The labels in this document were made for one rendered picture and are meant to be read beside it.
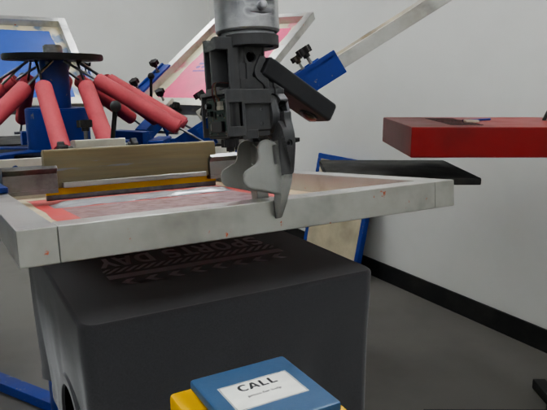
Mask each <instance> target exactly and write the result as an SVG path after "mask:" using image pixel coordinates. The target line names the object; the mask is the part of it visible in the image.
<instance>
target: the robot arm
mask: <svg viewBox="0 0 547 410"><path fill-rule="evenodd" d="M213 6H214V17H215V29H216V35H217V36H218V37H213V38H211V40H210V41H203V62H204V75H205V86H206V94H201V95H200V98H201V110H202V121H203V138H210V139H221V140H232V139H244V141H242V142H240V143H239V145H238V148H237V159H236V161H235V162H234V163H233V164H231V165H230V166H229V167H227V168H225V169H224V170H223V171H222V172H221V182H222V184H223V185H225V186H227V187H232V188H236V189H241V190H248V191H251V193H252V199H255V198H269V194H268V193H270V194H274V199H273V205H274V211H275V218H276V219H277V218H281V217H282V215H283V213H284V210H285V207H286V205H287V200H288V196H289V193H290V189H291V182H292V173H293V172H294V168H295V131H294V127H293V124H292V120H291V111H290V109H292V110H293V111H294V112H296V113H297V114H298V115H300V116H302V117H303V118H304V119H306V120H307V121H309V122H316V121H329V120H330V119H331V117H332V116H333V114H334V112H335V108H336V105H335V104H334V103H333V102H332V101H331V100H329V99H328V98H326V97H325V96H324V95H322V94H321V93H319V92H318V91H316V90H315V89H314V88H313V87H312V86H310V85H309V84H307V83H306V82H305V81H303V80H302V79H300V78H299V77H298V76H297V75H296V74H294V73H293V72H291V71H290V70H288V69H287V68H285V67H284V66H283V65H281V64H280V63H279V62H278V61H277V60H275V59H274V58H272V57H268V58H266V57H265V51H268V50H275V49H277V48H278V47H279V40H278V35H277V33H278V32H279V31H280V30H279V15H278V0H213ZM205 109H206V110H207V112H206V115H205ZM206 116H207V118H208V129H207V126H206ZM269 138H270V139H271V140H273V141H270V140H269Z"/></svg>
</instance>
